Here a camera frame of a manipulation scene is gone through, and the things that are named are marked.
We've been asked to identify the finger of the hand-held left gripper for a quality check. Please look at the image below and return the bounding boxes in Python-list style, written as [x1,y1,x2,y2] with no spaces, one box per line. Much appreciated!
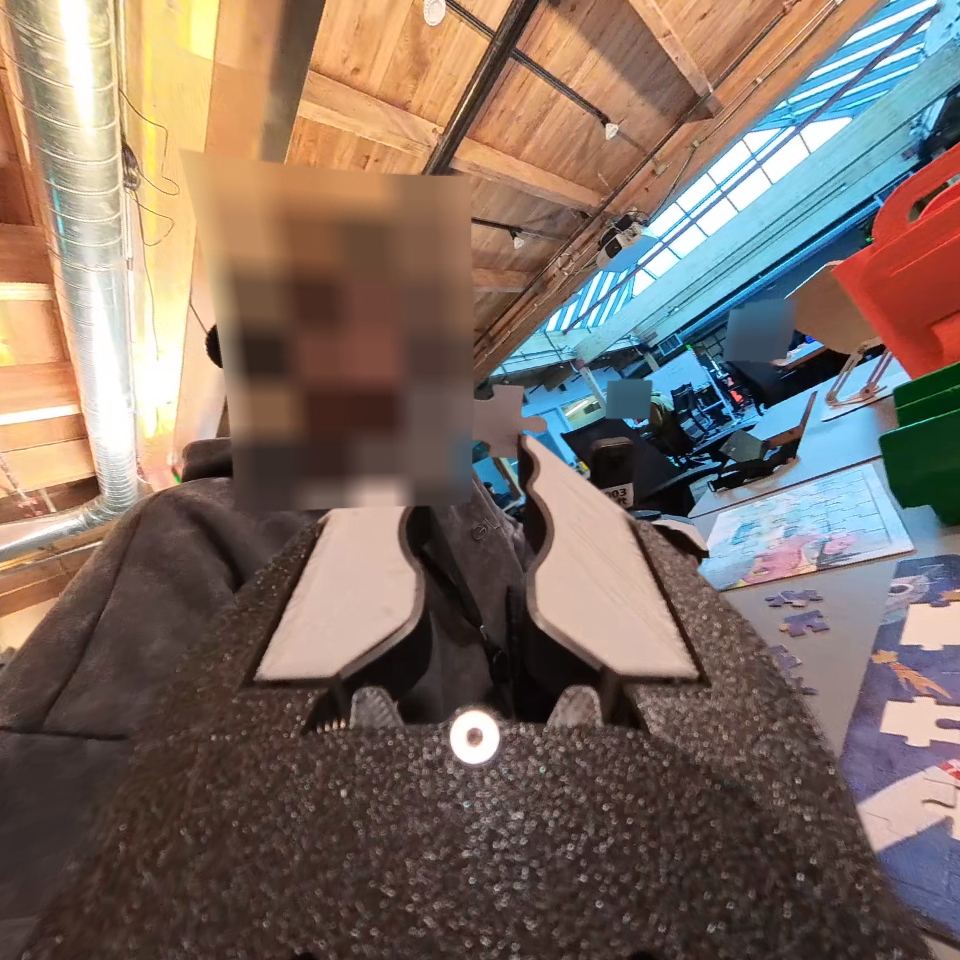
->
[658,517,711,561]

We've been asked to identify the puzzle pieces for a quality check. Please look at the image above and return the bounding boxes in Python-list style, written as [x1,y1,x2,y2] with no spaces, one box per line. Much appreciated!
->
[763,587,832,699]

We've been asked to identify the space puzzle board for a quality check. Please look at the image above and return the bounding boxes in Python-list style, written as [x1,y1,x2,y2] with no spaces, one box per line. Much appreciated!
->
[838,553,960,942]

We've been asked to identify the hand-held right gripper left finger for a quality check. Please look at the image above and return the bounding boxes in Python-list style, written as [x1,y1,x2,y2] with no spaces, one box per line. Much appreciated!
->
[255,507,435,685]

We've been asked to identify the green plastic bin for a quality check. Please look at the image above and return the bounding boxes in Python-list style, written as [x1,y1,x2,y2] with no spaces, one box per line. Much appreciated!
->
[877,367,960,528]

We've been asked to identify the white ceiling camera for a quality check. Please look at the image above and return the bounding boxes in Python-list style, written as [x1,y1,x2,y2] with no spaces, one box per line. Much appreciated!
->
[594,212,661,265]

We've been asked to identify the silver air duct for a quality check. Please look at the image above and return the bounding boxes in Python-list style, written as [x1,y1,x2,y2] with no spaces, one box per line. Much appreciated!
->
[0,0,155,567]

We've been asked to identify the red plastic bin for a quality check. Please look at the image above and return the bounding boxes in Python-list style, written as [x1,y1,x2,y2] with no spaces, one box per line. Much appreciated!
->
[831,153,960,380]

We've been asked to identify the colourful cartoon puzzle board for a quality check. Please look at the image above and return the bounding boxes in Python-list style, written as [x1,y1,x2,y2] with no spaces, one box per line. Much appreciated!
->
[701,459,918,594]

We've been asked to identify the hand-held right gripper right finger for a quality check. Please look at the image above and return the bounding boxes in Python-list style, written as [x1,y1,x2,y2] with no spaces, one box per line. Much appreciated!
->
[516,433,705,684]

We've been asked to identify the wooden frame stand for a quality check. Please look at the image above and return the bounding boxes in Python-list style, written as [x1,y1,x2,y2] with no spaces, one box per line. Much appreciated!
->
[825,341,899,408]

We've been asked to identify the blue jigsaw puzzle piece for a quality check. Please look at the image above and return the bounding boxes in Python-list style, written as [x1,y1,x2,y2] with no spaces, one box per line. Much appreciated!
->
[474,384,549,459]

